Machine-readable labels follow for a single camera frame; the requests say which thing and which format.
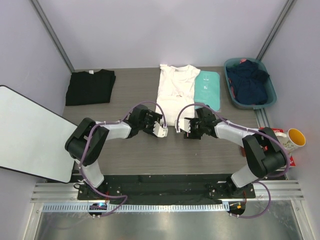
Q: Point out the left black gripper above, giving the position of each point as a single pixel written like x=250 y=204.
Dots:
x=156 y=117

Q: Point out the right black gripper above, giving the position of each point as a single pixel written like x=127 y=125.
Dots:
x=192 y=135

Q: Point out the white printed t shirt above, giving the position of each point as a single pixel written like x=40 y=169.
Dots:
x=176 y=89

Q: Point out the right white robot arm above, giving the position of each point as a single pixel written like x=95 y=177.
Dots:
x=264 y=153

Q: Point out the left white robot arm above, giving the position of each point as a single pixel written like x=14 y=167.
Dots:
x=86 y=142

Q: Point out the red book stack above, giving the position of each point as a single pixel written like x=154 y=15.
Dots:
x=291 y=161

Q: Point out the teal folding board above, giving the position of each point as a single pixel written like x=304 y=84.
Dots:
x=207 y=89

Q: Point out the dark blue clothes pile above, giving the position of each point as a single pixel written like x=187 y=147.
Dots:
x=247 y=81

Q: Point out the folded black t shirt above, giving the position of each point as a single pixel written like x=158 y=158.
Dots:
x=88 y=89

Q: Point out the white yellow floral mug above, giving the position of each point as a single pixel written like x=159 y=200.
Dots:
x=291 y=139

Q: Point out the white board panel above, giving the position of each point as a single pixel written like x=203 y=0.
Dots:
x=32 y=138

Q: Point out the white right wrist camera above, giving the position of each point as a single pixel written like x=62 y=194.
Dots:
x=183 y=125

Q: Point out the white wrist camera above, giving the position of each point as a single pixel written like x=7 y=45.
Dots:
x=159 y=131
x=183 y=125

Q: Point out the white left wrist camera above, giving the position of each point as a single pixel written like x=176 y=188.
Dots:
x=159 y=131

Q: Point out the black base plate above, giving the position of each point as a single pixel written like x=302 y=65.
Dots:
x=163 y=189

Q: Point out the aluminium rail frame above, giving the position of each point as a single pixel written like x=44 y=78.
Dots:
x=256 y=202

